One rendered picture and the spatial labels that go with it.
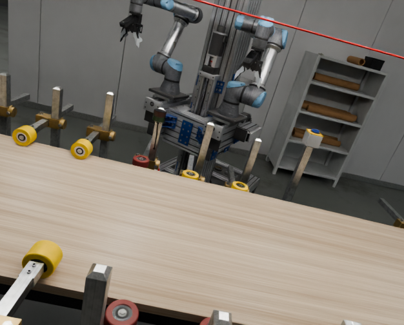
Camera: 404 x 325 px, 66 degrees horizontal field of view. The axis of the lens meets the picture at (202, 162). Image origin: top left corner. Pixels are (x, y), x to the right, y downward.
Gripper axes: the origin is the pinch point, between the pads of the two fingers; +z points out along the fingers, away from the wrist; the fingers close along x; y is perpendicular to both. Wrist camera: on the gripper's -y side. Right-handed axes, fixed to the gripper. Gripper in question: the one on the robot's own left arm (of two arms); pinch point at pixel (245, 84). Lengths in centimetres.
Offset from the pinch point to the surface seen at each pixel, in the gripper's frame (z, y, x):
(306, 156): 22, -9, -45
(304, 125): 69, 278, -8
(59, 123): 36, -66, 64
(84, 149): 36, -76, 37
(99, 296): 20, -138, -32
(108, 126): 32, -55, 44
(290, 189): 43, -10, -45
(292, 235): 42, -53, -55
